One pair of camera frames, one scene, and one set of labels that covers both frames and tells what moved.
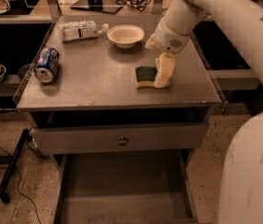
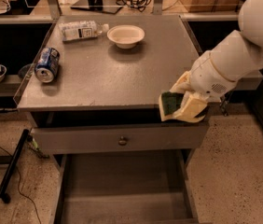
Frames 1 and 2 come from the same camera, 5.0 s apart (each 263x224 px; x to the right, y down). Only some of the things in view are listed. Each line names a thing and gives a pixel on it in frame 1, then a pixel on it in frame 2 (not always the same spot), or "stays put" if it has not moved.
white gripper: x=169 y=38 → x=211 y=76
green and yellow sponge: x=145 y=77 → x=169 y=103
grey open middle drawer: x=126 y=188 stays put
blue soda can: x=47 y=63 stays put
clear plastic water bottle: x=81 y=29 stays put
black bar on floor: x=2 y=192 stays put
